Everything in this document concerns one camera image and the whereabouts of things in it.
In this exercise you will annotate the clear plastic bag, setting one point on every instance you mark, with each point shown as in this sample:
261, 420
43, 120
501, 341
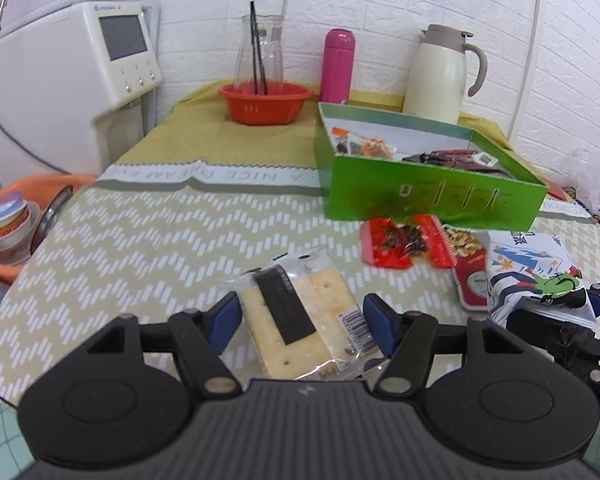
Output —
590, 180

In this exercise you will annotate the white wall pipe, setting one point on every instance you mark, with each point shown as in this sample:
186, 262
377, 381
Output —
530, 35

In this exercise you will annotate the black straw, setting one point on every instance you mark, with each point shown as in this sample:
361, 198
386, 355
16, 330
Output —
254, 45
261, 65

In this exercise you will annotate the green cardboard box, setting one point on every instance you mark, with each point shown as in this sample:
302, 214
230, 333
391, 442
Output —
430, 200

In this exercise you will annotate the beige zigzag table cover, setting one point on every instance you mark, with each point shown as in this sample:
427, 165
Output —
130, 240

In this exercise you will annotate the metal pot lid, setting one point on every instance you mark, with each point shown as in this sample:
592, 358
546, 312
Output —
50, 215

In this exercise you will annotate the cream thermal jug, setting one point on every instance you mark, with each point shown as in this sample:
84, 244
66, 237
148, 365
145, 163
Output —
432, 80

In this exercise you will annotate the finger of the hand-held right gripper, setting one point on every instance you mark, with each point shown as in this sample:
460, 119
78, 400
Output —
555, 300
530, 332

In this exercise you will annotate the dark red snack packet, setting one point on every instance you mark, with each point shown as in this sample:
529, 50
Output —
455, 160

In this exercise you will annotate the clear packet of brown snacks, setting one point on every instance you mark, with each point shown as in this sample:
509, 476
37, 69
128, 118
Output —
367, 147

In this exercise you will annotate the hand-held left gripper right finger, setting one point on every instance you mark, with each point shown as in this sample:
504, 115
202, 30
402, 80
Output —
380, 322

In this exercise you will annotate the red nut picture packet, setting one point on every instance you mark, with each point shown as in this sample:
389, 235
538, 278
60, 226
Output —
470, 265

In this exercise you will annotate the cartoon printed snack packet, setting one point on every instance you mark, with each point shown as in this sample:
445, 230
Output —
525, 270

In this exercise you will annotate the white dispenser with screen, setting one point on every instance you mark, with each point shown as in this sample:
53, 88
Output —
45, 100

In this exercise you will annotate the red plastic bowl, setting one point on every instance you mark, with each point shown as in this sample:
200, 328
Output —
265, 107

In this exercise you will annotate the clear cracker packet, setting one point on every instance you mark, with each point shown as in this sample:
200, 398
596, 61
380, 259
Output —
295, 310

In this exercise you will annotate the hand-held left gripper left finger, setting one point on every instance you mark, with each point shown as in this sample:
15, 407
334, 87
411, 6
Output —
225, 322

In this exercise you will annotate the orange plastic basin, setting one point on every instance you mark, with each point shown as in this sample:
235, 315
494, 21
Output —
0, 272

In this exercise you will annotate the pink thermos bottle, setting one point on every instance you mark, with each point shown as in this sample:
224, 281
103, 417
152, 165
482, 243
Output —
337, 65

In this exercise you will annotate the glass carafe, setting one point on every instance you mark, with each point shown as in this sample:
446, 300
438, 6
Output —
275, 50

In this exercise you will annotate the blue lid noodle cup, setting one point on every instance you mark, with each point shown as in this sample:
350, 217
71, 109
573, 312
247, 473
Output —
7, 230

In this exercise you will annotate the yellow tablecloth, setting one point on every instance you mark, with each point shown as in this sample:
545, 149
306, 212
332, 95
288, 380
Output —
205, 140

